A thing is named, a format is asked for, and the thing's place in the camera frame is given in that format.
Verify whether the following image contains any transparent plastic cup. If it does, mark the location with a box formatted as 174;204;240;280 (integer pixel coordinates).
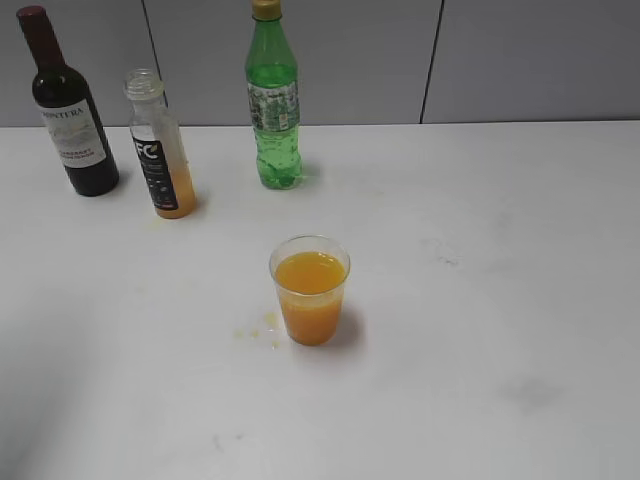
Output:
269;235;351;346

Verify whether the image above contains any NFC orange juice bottle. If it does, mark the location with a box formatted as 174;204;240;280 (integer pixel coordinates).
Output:
124;68;197;219

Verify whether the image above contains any green plastic soda bottle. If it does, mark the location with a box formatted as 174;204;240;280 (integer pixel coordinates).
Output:
245;0;302;190

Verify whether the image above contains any dark red wine bottle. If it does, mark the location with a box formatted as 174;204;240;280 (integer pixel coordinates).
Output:
16;5;119;197

